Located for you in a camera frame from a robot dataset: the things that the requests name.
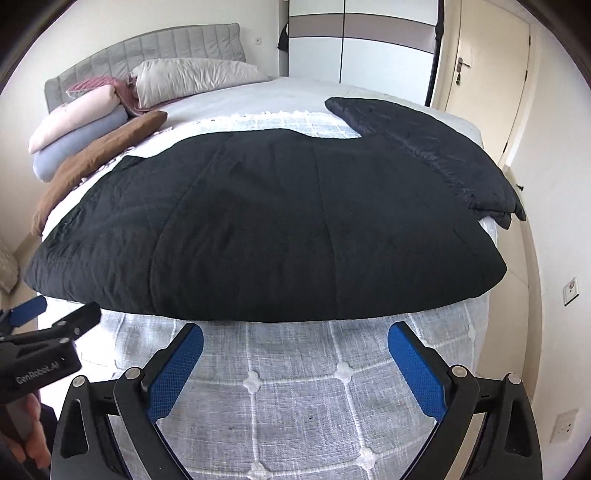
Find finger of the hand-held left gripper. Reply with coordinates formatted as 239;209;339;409
25;302;103;346
0;295;49;334

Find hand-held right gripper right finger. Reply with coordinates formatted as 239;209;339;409
387;322;543;480

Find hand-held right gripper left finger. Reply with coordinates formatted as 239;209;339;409
50;322;205;480

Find large dark navy coat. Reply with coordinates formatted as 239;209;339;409
24;129;509;322

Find person's left hand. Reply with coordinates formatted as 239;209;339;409
13;394;52;463

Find beige patterned cloth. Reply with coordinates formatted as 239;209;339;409
0;239;20;292

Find bed with white bedspread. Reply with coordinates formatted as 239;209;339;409
34;76;491;480

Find brown pillow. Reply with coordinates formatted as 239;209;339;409
31;111;168;237

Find light blue pillow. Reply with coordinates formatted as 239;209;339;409
32;107;131;185

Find dark quilted jacket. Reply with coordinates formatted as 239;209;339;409
324;96;527;230

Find pink textured pillow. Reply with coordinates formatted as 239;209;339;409
67;78;157;117

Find white pillow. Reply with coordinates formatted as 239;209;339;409
130;58;271;110

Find grey padded headboard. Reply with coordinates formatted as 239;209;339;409
45;23;246;114

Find cream door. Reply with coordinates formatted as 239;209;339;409
431;14;533;163

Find white wardrobe with grey band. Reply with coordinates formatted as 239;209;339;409
286;0;446;105

